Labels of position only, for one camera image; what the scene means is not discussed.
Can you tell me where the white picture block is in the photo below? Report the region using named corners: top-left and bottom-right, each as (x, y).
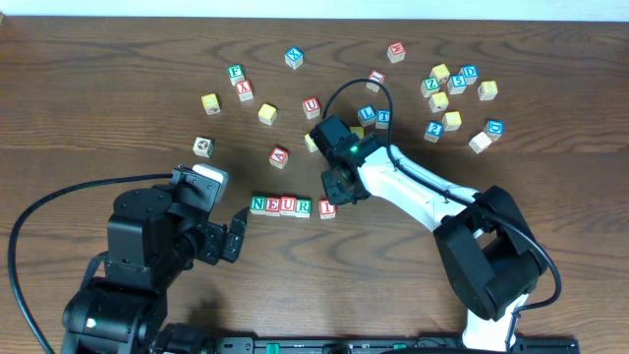
top-left (193, 137), bottom-right (214, 158)

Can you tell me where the green Z block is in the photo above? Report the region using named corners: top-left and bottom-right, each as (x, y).
top-left (421, 78), bottom-right (440, 97)

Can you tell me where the blue d block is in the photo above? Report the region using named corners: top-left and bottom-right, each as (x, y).
top-left (484, 119), bottom-right (504, 142)
top-left (459, 65), bottom-right (479, 86)

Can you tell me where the blue T block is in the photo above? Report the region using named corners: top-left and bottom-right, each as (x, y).
top-left (375, 109), bottom-right (390, 130)

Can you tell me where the green N block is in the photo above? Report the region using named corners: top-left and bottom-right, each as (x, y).
top-left (250, 196), bottom-right (266, 214)

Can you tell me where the blue D block far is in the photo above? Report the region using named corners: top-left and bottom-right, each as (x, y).
top-left (459, 65), bottom-right (479, 86)

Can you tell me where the blue X block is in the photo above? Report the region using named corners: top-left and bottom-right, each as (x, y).
top-left (284, 47), bottom-right (304, 70)

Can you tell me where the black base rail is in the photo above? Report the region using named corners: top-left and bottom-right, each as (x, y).
top-left (146, 334), bottom-right (581, 354)

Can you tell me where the yellow S block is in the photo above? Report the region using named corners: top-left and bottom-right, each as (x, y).
top-left (441, 111), bottom-right (462, 131)

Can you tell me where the blue 2 block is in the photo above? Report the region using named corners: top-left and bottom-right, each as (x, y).
top-left (424, 121), bottom-right (444, 143)

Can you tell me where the red A block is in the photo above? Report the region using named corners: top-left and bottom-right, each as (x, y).
top-left (269, 147), bottom-right (289, 169)

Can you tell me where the blue D block near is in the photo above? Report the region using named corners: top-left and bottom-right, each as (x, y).
top-left (484, 119), bottom-right (504, 142)

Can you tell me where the green F block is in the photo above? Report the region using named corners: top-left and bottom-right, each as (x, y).
top-left (227, 64), bottom-right (245, 86)

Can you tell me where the yellow O block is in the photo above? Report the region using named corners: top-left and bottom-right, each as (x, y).
top-left (350, 127), bottom-right (365, 139)

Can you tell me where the red M block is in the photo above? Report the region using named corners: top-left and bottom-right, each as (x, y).
top-left (387, 41), bottom-right (406, 64)

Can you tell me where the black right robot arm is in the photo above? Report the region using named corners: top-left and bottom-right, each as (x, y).
top-left (310, 115), bottom-right (555, 352)

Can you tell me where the blue 5 block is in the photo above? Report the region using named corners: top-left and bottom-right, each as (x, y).
top-left (447, 75), bottom-right (467, 94)

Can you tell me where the red Y block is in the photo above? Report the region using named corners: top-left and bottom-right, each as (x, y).
top-left (236, 80), bottom-right (254, 101)

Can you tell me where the red i block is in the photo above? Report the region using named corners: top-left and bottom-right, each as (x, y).
top-left (366, 70), bottom-right (385, 92)
top-left (318, 200), bottom-right (336, 219)

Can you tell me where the red u block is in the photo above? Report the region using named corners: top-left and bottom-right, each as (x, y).
top-left (303, 96), bottom-right (321, 119)
top-left (280, 197), bottom-right (297, 215)

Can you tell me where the red E block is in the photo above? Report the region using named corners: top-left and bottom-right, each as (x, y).
top-left (264, 197), bottom-right (281, 216)

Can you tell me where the green R block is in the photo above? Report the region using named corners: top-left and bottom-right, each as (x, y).
top-left (294, 199), bottom-right (312, 218)

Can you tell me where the yellow B block right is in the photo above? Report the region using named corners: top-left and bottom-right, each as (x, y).
top-left (478, 81), bottom-right (498, 101)

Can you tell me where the yellow picture block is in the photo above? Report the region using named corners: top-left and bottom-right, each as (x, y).
top-left (429, 64), bottom-right (450, 85)

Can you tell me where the blue L block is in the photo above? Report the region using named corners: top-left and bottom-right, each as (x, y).
top-left (358, 105), bottom-right (377, 127)

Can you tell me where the plain block red 3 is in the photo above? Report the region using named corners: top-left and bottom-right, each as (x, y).
top-left (469, 132), bottom-right (492, 154)

